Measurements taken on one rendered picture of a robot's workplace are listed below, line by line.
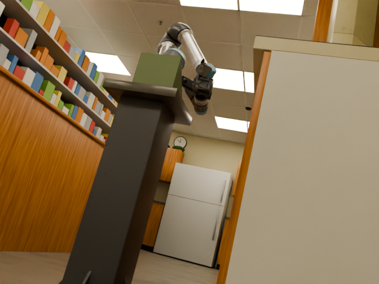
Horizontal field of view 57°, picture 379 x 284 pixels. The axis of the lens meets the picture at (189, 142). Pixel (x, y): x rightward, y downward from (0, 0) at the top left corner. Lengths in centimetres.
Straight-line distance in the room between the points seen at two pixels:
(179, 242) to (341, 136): 614
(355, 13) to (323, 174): 164
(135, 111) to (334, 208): 92
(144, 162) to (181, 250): 555
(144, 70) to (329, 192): 101
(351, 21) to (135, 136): 147
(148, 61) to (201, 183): 548
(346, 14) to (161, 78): 126
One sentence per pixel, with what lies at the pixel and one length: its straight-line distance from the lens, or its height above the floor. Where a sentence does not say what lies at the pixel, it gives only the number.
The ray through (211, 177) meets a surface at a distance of 694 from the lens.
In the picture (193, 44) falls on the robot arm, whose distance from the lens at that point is 201.
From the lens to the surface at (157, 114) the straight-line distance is 144.
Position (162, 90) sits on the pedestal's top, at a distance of 141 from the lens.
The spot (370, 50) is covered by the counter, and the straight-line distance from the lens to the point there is 99.
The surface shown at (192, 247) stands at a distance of 684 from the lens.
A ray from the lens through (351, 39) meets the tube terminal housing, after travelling 228.
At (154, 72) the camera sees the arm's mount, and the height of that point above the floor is 104.
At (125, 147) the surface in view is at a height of 68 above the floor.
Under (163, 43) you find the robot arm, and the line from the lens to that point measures 213.
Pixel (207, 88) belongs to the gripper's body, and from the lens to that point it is 172.
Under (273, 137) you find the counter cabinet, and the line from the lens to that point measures 86.
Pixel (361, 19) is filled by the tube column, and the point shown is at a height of 184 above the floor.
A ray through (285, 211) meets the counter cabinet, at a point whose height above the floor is 50.
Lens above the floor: 39
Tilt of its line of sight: 15 degrees up
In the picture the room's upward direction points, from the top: 14 degrees clockwise
